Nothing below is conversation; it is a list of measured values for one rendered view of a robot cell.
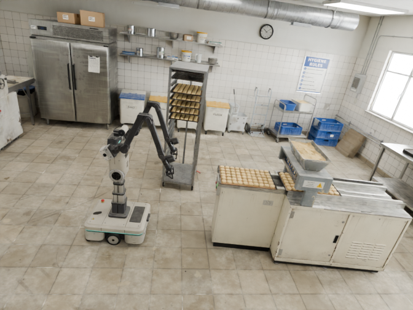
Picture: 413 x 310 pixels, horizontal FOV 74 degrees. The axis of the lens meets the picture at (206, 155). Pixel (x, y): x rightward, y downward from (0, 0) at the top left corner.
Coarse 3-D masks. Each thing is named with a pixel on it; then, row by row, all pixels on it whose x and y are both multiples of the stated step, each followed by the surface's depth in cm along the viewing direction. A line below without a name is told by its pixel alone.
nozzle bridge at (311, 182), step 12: (288, 156) 295; (288, 168) 300; (300, 168) 272; (300, 180) 260; (312, 180) 260; (324, 180) 260; (312, 192) 266; (324, 192) 265; (300, 204) 274; (312, 204) 272
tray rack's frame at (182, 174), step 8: (176, 64) 370; (184, 64) 379; (192, 64) 390; (200, 64) 400; (200, 72) 345; (200, 128) 441; (184, 144) 456; (184, 152) 463; (176, 168) 455; (184, 168) 458; (176, 176) 431; (184, 176) 434; (184, 184) 416
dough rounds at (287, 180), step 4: (280, 172) 316; (280, 176) 312; (284, 176) 309; (288, 176) 310; (284, 180) 300; (288, 180) 303; (292, 180) 305; (284, 184) 296; (288, 184) 293; (292, 184) 294; (288, 188) 285; (292, 188) 287; (332, 188) 297; (332, 192) 290; (336, 192) 291
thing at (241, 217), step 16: (224, 192) 289; (240, 192) 288; (256, 192) 289; (224, 208) 297; (240, 208) 297; (256, 208) 297; (272, 208) 297; (224, 224) 307; (240, 224) 307; (256, 224) 306; (272, 224) 306; (224, 240) 317; (240, 240) 317; (256, 240) 317
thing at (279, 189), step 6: (222, 186) 287; (228, 186) 287; (234, 186) 287; (240, 186) 287; (276, 192) 290; (282, 192) 289; (360, 198) 292; (366, 198) 292; (372, 198) 293; (378, 198) 294
